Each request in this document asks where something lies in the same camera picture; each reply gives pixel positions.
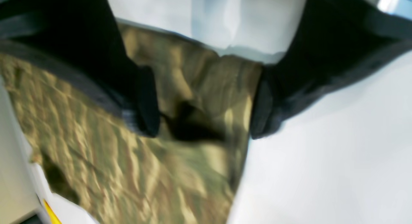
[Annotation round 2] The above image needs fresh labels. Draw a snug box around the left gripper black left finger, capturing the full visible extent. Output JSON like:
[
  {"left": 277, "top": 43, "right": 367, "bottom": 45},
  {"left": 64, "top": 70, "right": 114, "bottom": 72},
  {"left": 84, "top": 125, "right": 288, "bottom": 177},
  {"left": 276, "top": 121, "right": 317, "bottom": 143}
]
[{"left": 0, "top": 0, "right": 160, "bottom": 137}]

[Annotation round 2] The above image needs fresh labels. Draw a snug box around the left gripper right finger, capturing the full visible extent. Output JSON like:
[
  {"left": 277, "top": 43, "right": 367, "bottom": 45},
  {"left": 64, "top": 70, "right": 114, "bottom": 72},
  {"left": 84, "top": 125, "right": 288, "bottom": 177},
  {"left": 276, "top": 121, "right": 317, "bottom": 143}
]
[{"left": 250, "top": 0, "right": 412, "bottom": 139}]

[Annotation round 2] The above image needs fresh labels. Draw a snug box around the camouflage T-shirt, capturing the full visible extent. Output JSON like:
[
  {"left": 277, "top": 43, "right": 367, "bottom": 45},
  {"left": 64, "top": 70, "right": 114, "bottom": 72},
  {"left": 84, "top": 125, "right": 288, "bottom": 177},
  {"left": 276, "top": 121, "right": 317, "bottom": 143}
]
[{"left": 1, "top": 23, "right": 262, "bottom": 224}]

